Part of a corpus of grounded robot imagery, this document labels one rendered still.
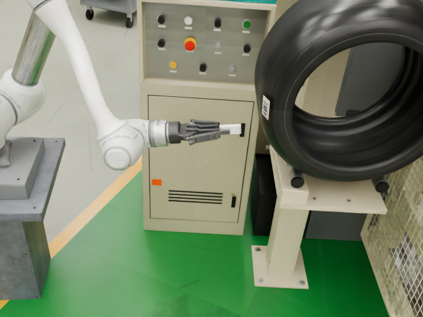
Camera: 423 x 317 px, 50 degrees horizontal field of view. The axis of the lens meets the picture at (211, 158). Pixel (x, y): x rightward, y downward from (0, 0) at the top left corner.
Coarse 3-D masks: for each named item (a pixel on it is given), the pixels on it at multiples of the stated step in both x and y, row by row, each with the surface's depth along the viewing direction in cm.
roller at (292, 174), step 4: (288, 164) 155; (288, 168) 154; (292, 168) 152; (288, 172) 153; (292, 172) 150; (296, 172) 150; (300, 172) 150; (292, 176) 149; (296, 176) 148; (300, 176) 148; (292, 180) 148; (296, 180) 148; (300, 180) 148; (292, 184) 149; (296, 184) 149; (300, 184) 149
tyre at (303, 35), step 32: (320, 0) 127; (352, 0) 119; (384, 0) 118; (416, 0) 125; (288, 32) 127; (320, 32) 119; (352, 32) 117; (384, 32) 117; (416, 32) 117; (256, 64) 147; (288, 64) 124; (320, 64) 122; (416, 64) 152; (256, 96) 145; (288, 96) 128; (384, 96) 162; (416, 96) 156; (288, 128) 134; (320, 128) 167; (352, 128) 167; (384, 128) 163; (416, 128) 151; (288, 160) 144; (320, 160) 142; (352, 160) 158; (384, 160) 142
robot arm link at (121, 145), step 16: (48, 0) 133; (64, 0) 137; (48, 16) 135; (64, 16) 136; (64, 32) 137; (80, 48) 138; (80, 64) 136; (80, 80) 135; (96, 80) 136; (96, 96) 132; (96, 112) 131; (112, 128) 131; (128, 128) 134; (112, 144) 128; (128, 144) 130; (112, 160) 129; (128, 160) 130
